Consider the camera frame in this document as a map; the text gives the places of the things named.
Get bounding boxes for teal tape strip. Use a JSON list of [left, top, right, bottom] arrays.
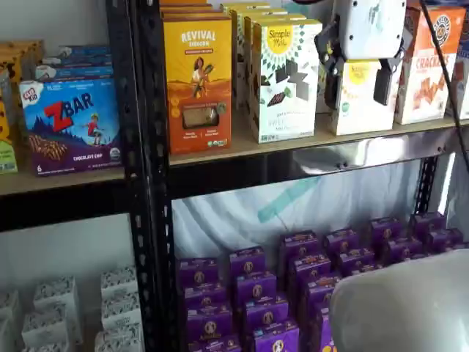
[[257, 175, 320, 225]]

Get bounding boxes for black cable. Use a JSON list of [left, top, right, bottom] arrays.
[[418, 0, 469, 164]]

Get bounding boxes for orange white crackers box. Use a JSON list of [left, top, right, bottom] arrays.
[[393, 1, 468, 126]]

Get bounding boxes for white and blue box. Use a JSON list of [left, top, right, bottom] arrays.
[[444, 45, 469, 121]]

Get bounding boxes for Simple Mills chocolate mint box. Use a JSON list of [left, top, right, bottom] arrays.
[[229, 7, 289, 111], [219, 1, 272, 18], [251, 18, 324, 144], [243, 13, 309, 113]]

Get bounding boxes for black metal shelf rack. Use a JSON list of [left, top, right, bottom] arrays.
[[0, 0, 147, 352], [133, 0, 469, 352]]

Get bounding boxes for yellow brown spotted box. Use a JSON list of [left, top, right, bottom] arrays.
[[0, 39, 46, 84]]

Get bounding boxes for purple blue ZBar box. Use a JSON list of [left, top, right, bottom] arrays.
[[19, 76, 122, 177]]

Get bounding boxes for orange Revival cracker box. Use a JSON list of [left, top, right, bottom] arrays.
[[162, 18, 233, 155], [160, 10, 227, 21], [159, 2, 221, 13]]

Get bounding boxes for small white yellow Simple Mills box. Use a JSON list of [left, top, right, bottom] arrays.
[[328, 58, 403, 137]]

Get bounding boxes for purple Annie's box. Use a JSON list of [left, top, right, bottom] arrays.
[[176, 257, 221, 291], [229, 246, 267, 280], [383, 237, 418, 264], [188, 334, 243, 352], [317, 315, 335, 352], [234, 272, 278, 306], [306, 289, 336, 352], [323, 228, 361, 258], [252, 320, 301, 352], [336, 248, 375, 276], [409, 211, 448, 240], [185, 304, 235, 342], [279, 230, 320, 265], [182, 282, 229, 313], [426, 227, 465, 254], [369, 217, 403, 247], [288, 254, 333, 287], [243, 297, 291, 331], [298, 274, 342, 309]]

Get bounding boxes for yellow and green box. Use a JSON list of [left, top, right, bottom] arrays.
[[0, 84, 20, 176]]

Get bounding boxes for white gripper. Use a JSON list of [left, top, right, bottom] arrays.
[[314, 0, 407, 111]]

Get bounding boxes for white patterned box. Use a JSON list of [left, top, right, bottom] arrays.
[[100, 266, 138, 301], [95, 321, 144, 352], [21, 303, 84, 346], [0, 288, 22, 320], [33, 276, 81, 313], [21, 340, 71, 352], [101, 292, 143, 328]]

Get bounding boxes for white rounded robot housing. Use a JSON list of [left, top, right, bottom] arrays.
[[328, 248, 469, 352]]

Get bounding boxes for flat blue snack box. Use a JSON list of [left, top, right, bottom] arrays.
[[41, 45, 113, 67], [35, 64, 115, 83]]

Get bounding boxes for wooden shelf board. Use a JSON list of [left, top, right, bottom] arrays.
[[169, 106, 469, 166], [0, 161, 126, 197]]

